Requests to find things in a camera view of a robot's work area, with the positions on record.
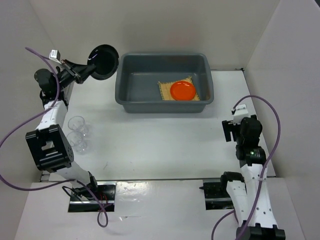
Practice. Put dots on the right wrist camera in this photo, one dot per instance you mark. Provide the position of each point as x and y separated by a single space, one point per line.
239 112

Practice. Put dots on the woven bamboo mat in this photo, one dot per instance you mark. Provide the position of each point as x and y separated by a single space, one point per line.
164 88

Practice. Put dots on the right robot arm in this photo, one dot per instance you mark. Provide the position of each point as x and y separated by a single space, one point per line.
248 188

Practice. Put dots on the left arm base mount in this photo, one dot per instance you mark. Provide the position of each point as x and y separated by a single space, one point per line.
106 193

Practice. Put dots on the orange round plate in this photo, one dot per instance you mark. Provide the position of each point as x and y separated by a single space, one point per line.
182 91

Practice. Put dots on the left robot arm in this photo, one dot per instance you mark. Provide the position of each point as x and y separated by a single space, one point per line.
49 147

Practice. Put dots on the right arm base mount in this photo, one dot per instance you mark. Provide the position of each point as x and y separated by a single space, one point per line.
215 197

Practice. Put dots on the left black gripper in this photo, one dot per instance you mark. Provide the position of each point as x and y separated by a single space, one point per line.
79 72

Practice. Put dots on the black round plate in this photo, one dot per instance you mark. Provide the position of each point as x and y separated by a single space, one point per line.
106 59

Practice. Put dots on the clear glass dish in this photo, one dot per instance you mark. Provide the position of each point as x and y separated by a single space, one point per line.
78 123

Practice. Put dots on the grey plastic bin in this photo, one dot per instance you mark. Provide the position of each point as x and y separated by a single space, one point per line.
139 75

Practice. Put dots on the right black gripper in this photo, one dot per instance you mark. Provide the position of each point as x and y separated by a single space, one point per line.
228 126

